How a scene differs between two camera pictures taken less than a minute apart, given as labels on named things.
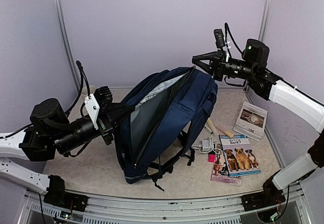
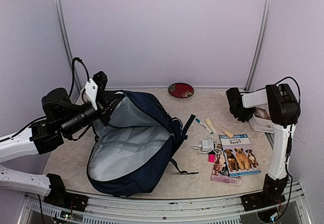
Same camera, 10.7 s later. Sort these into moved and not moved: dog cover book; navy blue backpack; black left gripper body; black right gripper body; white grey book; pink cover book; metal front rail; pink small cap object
Moved: navy blue backpack; black right gripper body; white grey book; black left gripper body
Not moved: metal front rail; pink cover book; pink small cap object; dog cover book
